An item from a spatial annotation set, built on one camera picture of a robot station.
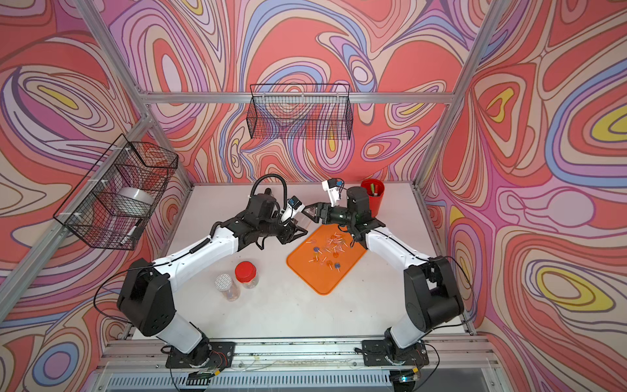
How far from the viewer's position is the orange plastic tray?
902 mm

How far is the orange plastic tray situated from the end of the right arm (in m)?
0.25

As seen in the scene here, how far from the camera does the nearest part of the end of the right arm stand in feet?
2.38
